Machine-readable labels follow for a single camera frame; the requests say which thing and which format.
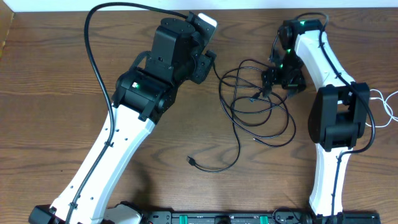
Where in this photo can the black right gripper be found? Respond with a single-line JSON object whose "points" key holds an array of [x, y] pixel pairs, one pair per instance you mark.
{"points": [[269, 77]]}

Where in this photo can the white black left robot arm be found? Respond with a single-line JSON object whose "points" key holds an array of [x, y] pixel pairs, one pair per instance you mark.
{"points": [[143, 94]]}

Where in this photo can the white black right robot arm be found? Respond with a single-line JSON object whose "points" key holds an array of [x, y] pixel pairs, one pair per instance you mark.
{"points": [[338, 115]]}

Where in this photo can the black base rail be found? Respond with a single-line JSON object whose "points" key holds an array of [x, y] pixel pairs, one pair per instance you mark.
{"points": [[227, 217]]}

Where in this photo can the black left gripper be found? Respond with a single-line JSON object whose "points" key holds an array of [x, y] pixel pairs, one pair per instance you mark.
{"points": [[203, 63]]}

